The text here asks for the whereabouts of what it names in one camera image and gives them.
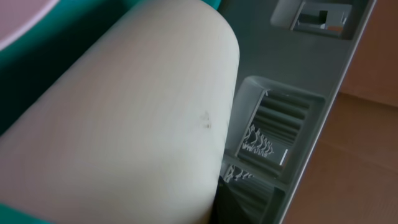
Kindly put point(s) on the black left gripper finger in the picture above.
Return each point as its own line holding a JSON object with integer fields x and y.
{"x": 226, "y": 209}

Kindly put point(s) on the white paper cup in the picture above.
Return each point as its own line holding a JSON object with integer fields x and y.
{"x": 124, "y": 124}

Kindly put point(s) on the grey dishwasher rack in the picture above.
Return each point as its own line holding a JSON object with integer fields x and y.
{"x": 294, "y": 56}

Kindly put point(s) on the teal plastic tray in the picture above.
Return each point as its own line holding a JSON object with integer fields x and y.
{"x": 46, "y": 62}

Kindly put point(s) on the pink plate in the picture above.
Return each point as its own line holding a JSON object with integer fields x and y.
{"x": 19, "y": 16}

